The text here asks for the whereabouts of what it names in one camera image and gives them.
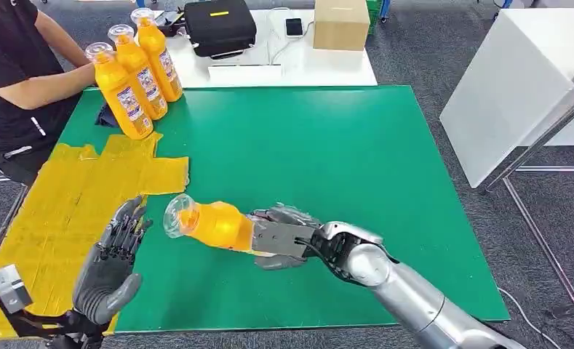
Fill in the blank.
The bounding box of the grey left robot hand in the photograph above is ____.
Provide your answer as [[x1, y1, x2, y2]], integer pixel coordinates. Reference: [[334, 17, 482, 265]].
[[72, 195, 154, 326]]

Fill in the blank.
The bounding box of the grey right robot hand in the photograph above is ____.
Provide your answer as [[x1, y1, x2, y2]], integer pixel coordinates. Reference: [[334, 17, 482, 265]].
[[247, 202, 324, 272]]

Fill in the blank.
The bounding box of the orange drink bottle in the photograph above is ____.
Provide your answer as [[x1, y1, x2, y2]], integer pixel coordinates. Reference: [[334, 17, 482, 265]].
[[107, 24, 169, 121], [84, 41, 154, 140], [162, 193, 255, 253], [130, 7, 183, 103]]

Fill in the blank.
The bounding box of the green table mat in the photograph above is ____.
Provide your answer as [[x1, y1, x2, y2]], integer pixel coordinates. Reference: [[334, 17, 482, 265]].
[[57, 85, 511, 334]]

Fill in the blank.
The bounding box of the dark cloth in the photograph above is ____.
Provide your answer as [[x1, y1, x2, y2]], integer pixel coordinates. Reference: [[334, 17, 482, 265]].
[[95, 103, 120, 129]]

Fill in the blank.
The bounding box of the flat white box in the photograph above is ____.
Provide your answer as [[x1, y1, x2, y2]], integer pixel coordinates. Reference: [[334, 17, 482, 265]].
[[207, 63, 284, 89]]

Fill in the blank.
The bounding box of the smartphone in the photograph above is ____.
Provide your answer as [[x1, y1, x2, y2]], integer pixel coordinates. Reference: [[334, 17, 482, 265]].
[[284, 17, 304, 39]]

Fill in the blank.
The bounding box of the black carrying case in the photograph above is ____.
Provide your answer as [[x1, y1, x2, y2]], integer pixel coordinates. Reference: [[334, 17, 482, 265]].
[[183, 0, 258, 59]]

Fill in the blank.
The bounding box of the cardboard box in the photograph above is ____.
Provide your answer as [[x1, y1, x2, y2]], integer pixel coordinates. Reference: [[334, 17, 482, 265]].
[[313, 0, 371, 52]]

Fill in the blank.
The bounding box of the small black device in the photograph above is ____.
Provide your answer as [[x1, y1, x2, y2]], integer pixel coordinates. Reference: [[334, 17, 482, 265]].
[[154, 10, 186, 38]]

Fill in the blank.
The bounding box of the green plastic crate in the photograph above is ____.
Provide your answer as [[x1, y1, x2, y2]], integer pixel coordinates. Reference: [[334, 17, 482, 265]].
[[366, 0, 384, 36]]

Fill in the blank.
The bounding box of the person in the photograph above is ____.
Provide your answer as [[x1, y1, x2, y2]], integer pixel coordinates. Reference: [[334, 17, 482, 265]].
[[0, 0, 97, 186]]

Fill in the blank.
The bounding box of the white panel table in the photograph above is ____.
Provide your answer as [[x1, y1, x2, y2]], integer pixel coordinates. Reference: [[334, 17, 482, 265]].
[[439, 8, 574, 190]]

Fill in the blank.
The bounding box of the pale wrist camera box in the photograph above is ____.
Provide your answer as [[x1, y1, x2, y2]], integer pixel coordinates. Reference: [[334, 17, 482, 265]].
[[0, 263, 33, 315]]

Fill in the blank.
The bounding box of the white floor cable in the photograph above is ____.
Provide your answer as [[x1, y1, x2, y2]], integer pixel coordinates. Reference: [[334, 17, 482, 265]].
[[498, 287, 565, 349]]

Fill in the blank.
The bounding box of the steel table frame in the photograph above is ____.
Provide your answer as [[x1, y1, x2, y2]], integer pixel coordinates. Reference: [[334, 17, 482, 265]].
[[479, 67, 574, 319]]

